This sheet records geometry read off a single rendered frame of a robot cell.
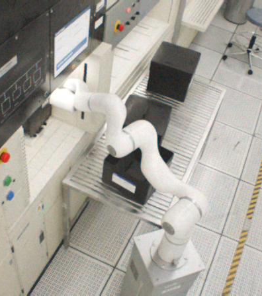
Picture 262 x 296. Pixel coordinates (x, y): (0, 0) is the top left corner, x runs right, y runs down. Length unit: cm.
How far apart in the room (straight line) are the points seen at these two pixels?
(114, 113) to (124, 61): 123
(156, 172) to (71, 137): 75
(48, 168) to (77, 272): 90
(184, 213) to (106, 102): 55
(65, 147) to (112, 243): 93
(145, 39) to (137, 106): 78
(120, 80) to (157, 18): 93
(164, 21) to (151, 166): 195
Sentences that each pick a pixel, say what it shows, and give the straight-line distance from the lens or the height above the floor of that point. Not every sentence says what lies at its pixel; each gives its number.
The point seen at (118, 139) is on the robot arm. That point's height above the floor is 134.
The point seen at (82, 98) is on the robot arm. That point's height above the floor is 133.
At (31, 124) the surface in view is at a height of 103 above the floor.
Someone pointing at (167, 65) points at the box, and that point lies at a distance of 262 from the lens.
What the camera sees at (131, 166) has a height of 77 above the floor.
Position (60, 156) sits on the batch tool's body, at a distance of 215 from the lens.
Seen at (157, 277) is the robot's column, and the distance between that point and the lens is 193.
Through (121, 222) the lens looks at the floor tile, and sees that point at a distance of 295.
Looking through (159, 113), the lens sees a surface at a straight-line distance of 247.
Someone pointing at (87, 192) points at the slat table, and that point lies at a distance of 214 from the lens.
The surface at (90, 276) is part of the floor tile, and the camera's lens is 273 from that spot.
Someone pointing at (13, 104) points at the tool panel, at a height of 154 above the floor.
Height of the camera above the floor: 249
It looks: 47 degrees down
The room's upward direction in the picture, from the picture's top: 11 degrees clockwise
